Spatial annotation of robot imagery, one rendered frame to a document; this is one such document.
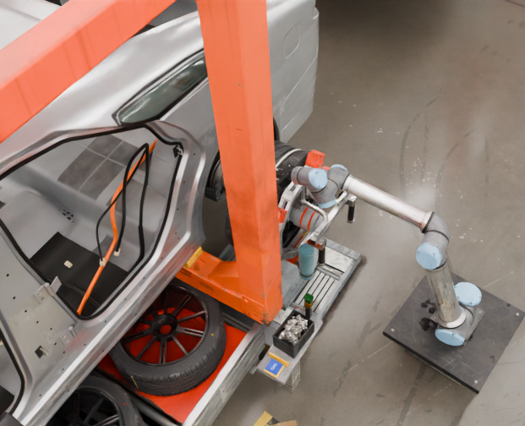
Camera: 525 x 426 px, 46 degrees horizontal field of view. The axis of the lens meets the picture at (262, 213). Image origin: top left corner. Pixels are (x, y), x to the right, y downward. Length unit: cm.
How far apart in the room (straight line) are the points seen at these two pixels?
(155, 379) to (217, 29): 198
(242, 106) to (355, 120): 310
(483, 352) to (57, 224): 250
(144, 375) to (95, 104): 150
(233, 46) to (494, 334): 241
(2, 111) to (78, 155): 233
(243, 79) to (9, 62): 89
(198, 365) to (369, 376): 109
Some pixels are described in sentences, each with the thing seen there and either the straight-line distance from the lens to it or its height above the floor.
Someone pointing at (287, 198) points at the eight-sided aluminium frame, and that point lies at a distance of 316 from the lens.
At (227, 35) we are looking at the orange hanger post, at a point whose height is 237.
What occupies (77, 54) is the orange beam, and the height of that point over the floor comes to 268.
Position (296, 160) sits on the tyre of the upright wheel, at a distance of 326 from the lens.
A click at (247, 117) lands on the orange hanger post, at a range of 220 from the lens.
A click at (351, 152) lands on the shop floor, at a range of 495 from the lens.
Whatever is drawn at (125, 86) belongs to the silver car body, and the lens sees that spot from 268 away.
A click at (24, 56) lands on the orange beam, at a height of 273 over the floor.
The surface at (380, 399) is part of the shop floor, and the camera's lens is 382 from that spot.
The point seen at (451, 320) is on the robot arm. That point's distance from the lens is 334.
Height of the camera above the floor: 351
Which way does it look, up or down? 51 degrees down
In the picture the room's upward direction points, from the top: 5 degrees counter-clockwise
